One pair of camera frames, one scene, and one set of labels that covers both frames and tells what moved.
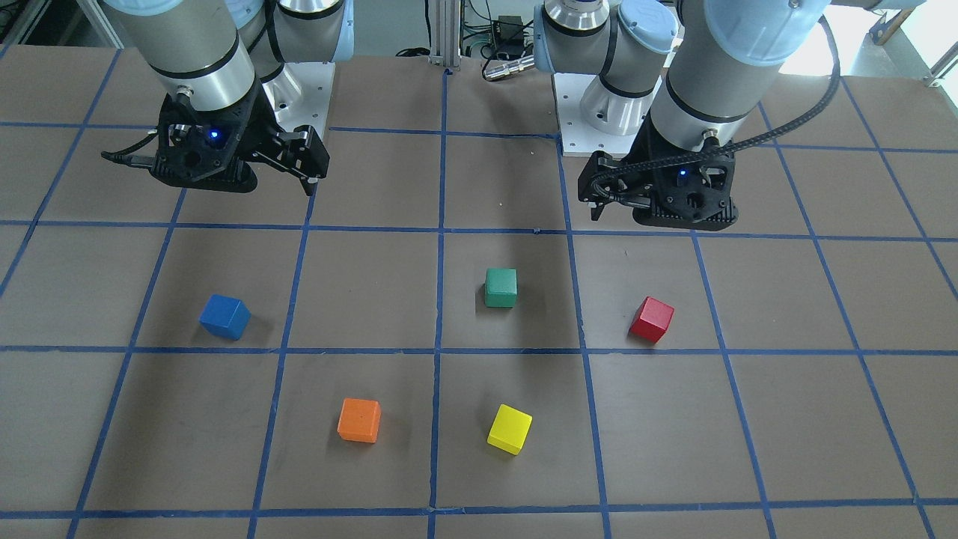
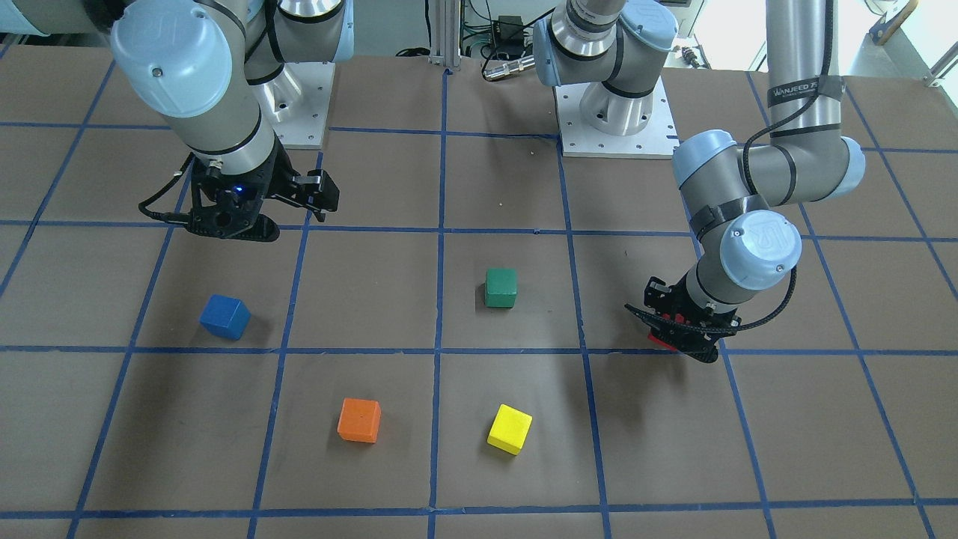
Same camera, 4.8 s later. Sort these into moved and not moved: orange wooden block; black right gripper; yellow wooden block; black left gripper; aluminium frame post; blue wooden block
Moved: black left gripper; black right gripper
Not moved: orange wooden block; yellow wooden block; aluminium frame post; blue wooden block
